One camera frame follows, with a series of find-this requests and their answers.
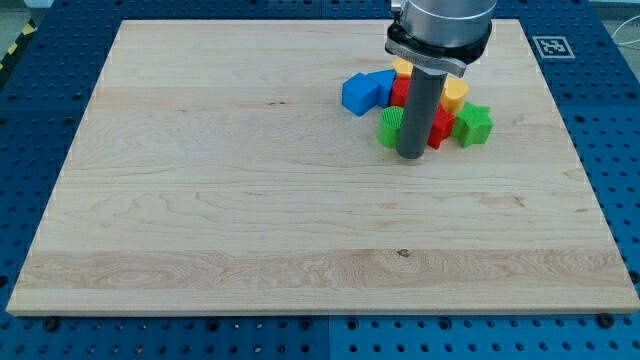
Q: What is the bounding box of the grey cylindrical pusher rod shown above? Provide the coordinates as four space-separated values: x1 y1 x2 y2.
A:
396 67 447 159

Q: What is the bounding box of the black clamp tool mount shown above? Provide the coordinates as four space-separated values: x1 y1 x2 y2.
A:
385 22 492 77

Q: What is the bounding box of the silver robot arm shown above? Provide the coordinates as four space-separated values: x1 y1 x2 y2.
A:
385 0 497 159

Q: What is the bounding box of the red star block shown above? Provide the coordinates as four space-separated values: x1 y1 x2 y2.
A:
427 105 456 149

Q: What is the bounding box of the green star block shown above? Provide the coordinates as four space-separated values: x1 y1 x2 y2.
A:
451 102 493 148

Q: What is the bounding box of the red block behind rod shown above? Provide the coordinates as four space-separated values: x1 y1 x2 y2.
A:
389 77 411 108

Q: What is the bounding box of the yellow cylinder block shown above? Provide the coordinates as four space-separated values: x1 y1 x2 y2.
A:
440 77 469 114

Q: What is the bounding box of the yellow block at back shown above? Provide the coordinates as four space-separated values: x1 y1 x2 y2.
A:
391 58 414 78

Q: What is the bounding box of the green cylinder block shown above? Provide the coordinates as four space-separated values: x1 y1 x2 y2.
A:
376 106 404 148

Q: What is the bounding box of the blue cube block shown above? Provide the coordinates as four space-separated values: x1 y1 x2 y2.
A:
341 73 379 116

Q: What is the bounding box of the white fiducial marker tag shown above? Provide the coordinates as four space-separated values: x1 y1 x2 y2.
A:
532 35 575 59

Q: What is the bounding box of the light wooden board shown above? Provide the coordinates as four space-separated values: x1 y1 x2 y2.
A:
7 20 639 316

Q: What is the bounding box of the yellow black hazard tape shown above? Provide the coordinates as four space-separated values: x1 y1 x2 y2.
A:
1 19 38 73

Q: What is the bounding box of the white cable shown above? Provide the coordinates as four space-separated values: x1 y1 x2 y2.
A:
610 13 640 49

